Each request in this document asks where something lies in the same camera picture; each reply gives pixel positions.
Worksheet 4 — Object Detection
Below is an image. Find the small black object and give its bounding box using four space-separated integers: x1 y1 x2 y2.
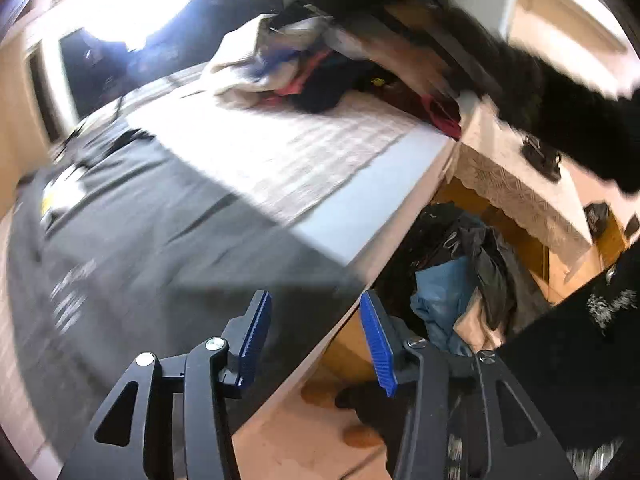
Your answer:
520 135 563 181

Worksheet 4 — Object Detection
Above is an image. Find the beige plaid blanket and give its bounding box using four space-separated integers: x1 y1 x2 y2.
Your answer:
0 67 426 466

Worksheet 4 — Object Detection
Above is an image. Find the pile of clothes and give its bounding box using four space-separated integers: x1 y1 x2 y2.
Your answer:
200 2 463 141

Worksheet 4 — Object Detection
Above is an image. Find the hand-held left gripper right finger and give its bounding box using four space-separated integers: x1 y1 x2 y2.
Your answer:
359 289 578 480

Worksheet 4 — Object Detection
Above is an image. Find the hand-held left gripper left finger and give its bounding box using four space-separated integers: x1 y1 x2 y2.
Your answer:
57 289 273 480

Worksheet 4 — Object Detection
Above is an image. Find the person's right hand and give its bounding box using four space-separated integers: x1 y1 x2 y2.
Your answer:
385 40 466 103

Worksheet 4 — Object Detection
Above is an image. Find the person's leg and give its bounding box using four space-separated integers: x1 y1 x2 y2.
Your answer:
334 380 401 441

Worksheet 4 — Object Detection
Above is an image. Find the white lace tablecloth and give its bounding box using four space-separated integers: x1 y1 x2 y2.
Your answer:
455 100 593 263

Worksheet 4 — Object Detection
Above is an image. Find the brown slipper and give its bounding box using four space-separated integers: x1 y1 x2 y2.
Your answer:
301 380 341 408
342 422 386 448

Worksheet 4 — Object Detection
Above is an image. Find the white ring light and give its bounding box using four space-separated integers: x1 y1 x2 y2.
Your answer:
85 0 201 53

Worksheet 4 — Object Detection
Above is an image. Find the person's right forearm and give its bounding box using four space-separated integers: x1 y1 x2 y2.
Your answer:
445 7 640 196

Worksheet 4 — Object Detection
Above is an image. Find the dark grey t-shirt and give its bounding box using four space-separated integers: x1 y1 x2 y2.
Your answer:
7 127 373 426

